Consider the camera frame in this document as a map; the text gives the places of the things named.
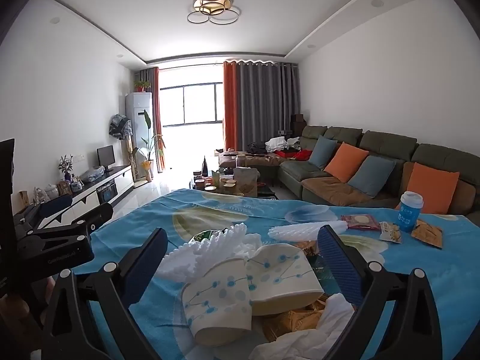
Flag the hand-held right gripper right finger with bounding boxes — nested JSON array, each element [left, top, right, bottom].
[[317, 225, 443, 360]]

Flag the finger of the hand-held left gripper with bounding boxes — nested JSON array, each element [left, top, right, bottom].
[[27, 202, 115, 245], [14, 194, 74, 230]]

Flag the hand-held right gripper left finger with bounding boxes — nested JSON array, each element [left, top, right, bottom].
[[26, 227, 169, 360]]

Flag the white tissue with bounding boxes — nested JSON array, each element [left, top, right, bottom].
[[258, 292, 361, 360]]

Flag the green clear snack packet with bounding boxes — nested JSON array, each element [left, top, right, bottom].
[[188, 228, 226, 245]]

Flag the gold foil wrapper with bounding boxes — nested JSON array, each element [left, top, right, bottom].
[[262, 295, 331, 346]]

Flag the small plant in blue vase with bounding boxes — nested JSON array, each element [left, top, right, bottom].
[[58, 154, 74, 183]]

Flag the clear plastic bag bundle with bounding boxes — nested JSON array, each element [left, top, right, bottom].
[[80, 165, 106, 183]]

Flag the white and black TV cabinet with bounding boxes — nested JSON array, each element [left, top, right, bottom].
[[11, 164, 136, 231]]

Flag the white foam net sleeve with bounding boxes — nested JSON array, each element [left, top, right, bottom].
[[268, 220, 348, 243], [155, 223, 263, 283]]

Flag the red snack packet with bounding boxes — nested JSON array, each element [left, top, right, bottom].
[[340, 214, 382, 232]]

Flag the white dotted paper cup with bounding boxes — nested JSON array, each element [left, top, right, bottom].
[[182, 259, 254, 347], [245, 243, 325, 316]]

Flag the small beige snack packet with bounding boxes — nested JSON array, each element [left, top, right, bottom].
[[379, 222, 404, 244]]

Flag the black monitor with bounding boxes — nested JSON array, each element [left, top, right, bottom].
[[96, 145, 117, 173]]

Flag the tall leafy plant in vase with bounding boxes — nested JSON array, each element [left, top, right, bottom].
[[132, 109, 166, 180]]

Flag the blue printed blanket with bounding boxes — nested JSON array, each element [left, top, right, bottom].
[[71, 188, 480, 360]]

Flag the blue cup with white lid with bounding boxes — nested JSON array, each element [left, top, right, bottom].
[[397, 190, 425, 233]]

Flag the brown snack packet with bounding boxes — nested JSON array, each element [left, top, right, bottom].
[[410, 219, 444, 250]]

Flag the covered standing fan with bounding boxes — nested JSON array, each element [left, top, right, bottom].
[[109, 113, 135, 169]]

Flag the blue cushion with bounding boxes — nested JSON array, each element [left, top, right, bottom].
[[346, 155, 397, 198], [309, 134, 338, 170]]

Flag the orange cushion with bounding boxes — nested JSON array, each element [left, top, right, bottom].
[[324, 141, 370, 183], [395, 161, 460, 215]]

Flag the white standing air conditioner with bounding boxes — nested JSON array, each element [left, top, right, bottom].
[[125, 92, 153, 151]]

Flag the group of jars and packets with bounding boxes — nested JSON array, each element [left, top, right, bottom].
[[193, 155, 260, 196]]

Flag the orange and grey curtain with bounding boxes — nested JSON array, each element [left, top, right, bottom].
[[223, 60, 301, 153], [139, 67, 166, 174]]

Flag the red cloth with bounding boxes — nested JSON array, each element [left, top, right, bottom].
[[276, 149, 314, 162]]

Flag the green sectional sofa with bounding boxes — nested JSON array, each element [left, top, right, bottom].
[[218, 124, 480, 216]]

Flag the white clothes pile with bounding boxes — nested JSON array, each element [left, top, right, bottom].
[[265, 136, 302, 154]]

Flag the brown stacked boxes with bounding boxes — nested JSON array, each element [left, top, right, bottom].
[[290, 114, 308, 138]]

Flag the large window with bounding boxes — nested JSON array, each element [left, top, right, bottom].
[[158, 65, 226, 175]]

